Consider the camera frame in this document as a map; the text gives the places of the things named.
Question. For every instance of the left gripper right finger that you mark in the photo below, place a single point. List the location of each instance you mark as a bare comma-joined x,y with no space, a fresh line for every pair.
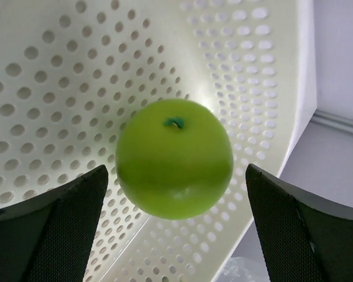
303,236

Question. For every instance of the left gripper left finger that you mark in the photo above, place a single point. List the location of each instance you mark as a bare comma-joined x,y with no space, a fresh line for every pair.
49,237

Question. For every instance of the clear orange zip bag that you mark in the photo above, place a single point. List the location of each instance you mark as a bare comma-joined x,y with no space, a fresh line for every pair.
241,269

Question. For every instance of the green apple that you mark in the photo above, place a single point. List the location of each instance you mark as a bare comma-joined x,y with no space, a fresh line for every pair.
174,159

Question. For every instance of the white perforated plastic basket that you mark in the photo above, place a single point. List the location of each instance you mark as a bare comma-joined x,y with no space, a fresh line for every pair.
73,73

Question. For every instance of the right aluminium frame post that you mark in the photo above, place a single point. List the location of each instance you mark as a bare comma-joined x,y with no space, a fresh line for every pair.
333,121

